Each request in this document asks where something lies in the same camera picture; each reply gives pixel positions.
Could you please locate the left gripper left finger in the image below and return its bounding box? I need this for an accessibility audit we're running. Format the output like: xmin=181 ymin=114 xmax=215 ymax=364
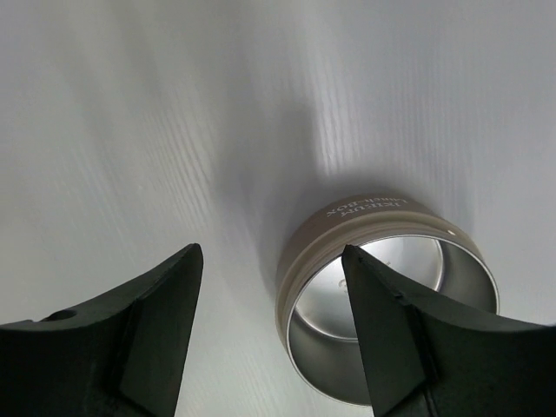
xmin=1 ymin=244 xmax=203 ymax=416

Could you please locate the round metal lunch box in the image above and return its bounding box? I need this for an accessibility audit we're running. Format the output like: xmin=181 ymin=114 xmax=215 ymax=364
xmin=276 ymin=192 xmax=500 ymax=415

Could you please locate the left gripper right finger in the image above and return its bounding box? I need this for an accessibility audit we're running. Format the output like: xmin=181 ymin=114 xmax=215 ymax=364
xmin=341 ymin=245 xmax=555 ymax=416

